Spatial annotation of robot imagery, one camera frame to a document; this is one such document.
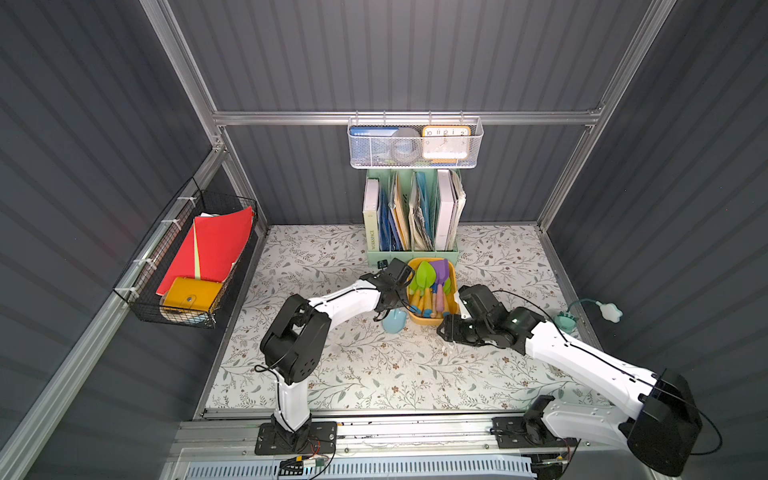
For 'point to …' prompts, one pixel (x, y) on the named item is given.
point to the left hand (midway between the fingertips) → (397, 297)
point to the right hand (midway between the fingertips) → (448, 329)
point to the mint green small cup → (565, 322)
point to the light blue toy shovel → (395, 320)
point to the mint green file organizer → (412, 214)
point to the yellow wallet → (192, 294)
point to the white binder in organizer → (447, 206)
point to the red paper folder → (211, 247)
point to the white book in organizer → (371, 215)
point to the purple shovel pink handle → (442, 271)
